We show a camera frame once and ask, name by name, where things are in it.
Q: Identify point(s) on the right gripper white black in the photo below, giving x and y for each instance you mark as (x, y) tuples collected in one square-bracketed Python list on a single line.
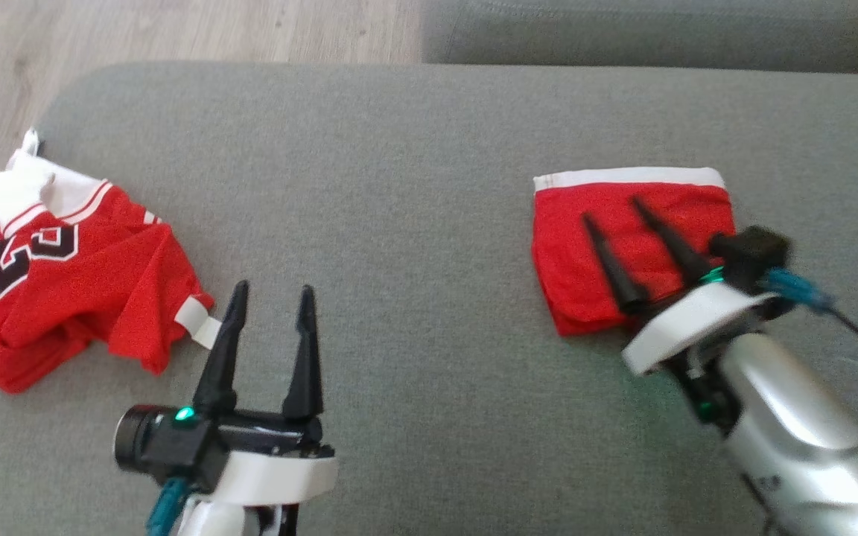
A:
[(690, 316)]

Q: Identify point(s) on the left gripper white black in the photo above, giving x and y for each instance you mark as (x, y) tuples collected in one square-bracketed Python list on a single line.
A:
[(280, 476)]

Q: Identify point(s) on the red shorts white waistband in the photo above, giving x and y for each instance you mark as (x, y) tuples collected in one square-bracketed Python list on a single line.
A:
[(570, 246)]

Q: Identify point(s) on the red basketball jersey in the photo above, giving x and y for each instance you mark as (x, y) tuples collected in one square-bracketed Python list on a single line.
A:
[(86, 298)]

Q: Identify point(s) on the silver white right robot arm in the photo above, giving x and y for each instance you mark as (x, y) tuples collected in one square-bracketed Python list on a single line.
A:
[(794, 432)]

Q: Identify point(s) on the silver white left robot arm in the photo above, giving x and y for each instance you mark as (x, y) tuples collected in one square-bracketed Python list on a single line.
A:
[(213, 521)]

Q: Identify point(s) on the grey sofa seat cushion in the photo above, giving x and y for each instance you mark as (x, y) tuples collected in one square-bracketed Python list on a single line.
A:
[(623, 37)]

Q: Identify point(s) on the large grey sofa ottoman cushion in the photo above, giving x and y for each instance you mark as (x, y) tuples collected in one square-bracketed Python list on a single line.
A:
[(429, 186)]

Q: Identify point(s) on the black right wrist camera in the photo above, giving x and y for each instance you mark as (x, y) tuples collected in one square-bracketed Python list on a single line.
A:
[(749, 249)]

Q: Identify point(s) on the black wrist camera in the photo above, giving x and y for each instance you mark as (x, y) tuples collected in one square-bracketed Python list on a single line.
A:
[(153, 439), (749, 249)]

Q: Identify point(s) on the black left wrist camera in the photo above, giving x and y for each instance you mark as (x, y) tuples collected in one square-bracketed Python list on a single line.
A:
[(153, 439)]

